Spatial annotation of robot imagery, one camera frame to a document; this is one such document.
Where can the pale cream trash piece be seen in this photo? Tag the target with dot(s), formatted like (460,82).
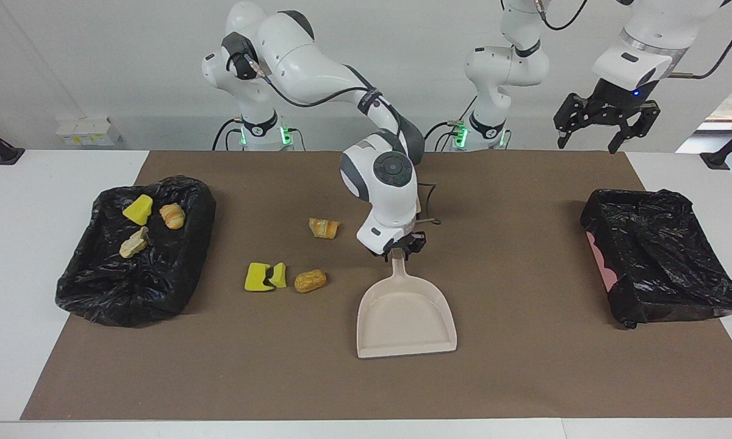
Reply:
(133,244)

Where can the white wall power box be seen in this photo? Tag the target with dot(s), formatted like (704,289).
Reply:
(88,131)

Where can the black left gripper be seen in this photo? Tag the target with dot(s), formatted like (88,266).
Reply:
(619,100)

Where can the yellow sponge chunk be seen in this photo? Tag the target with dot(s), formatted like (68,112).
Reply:
(138,210)

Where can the pink bin with black bag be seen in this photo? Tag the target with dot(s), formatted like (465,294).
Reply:
(659,256)

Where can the beige plastic dustpan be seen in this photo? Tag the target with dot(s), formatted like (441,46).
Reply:
(405,317)

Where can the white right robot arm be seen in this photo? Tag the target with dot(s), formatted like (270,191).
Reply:
(317,61)

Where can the black camera stand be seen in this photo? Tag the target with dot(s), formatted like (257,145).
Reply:
(0,149)
(723,155)

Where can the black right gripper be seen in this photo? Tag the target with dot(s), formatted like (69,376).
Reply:
(410,241)

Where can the tan striped trash piece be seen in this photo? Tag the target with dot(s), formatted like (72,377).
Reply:
(172,216)

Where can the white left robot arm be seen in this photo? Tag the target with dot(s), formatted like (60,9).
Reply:
(506,61)

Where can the yellow sponge with green layer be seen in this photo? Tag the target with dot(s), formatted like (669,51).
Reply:
(256,277)

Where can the orange striped croissant piece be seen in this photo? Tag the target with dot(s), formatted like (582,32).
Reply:
(324,228)

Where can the brown cracked bread roll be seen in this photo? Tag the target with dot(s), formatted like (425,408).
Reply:
(310,281)

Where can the bin lined with black bag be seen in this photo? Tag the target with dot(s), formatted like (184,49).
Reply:
(134,286)

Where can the brown table mat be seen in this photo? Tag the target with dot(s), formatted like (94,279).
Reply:
(372,384)

